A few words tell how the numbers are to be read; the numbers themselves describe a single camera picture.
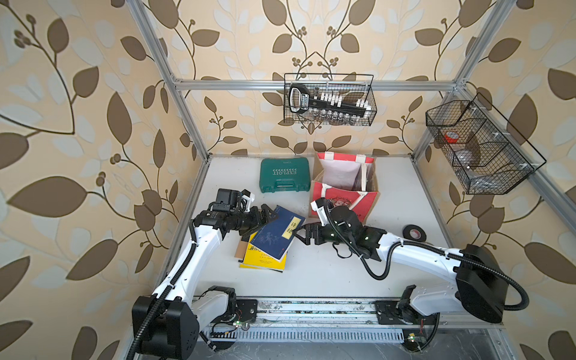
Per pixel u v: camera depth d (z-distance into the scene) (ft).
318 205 2.36
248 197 2.47
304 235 2.25
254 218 2.27
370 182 2.82
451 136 2.64
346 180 3.27
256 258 2.48
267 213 2.31
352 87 2.99
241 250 2.62
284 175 3.53
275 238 2.57
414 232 3.01
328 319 2.42
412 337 2.31
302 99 2.82
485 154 2.45
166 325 1.26
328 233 2.24
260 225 2.22
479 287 1.35
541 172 1.95
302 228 2.27
